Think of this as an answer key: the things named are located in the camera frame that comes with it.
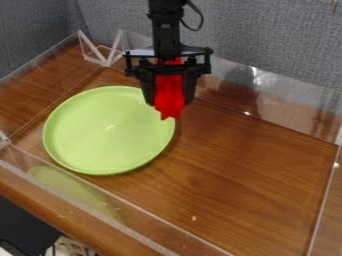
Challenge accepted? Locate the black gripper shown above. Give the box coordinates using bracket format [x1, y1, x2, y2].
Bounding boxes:
[123, 44, 214, 106]

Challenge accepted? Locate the red ridged carrot block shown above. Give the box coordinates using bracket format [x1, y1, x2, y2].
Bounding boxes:
[154, 57, 187, 121]

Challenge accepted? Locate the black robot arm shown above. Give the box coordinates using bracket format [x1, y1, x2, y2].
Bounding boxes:
[124, 0, 212, 106]

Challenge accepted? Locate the green round plate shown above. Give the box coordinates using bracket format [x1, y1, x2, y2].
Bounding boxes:
[43, 86, 175, 175]

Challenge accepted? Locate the clear acrylic corner bracket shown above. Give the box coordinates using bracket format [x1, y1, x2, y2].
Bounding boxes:
[77, 30, 124, 67]

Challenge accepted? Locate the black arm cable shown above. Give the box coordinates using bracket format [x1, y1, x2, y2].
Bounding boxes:
[178, 0, 206, 33]

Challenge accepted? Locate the clear acrylic enclosure wall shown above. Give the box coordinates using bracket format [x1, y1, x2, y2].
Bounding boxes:
[0, 34, 342, 256]

